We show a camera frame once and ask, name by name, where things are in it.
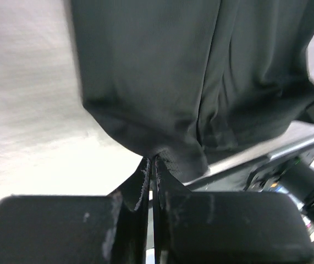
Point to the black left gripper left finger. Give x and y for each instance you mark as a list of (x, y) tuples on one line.
[(78, 229)]

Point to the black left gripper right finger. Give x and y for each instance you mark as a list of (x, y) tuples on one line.
[(224, 227)]

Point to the black t-shirt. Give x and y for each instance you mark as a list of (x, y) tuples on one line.
[(194, 81)]

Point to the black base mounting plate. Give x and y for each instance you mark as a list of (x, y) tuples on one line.
[(257, 173)]

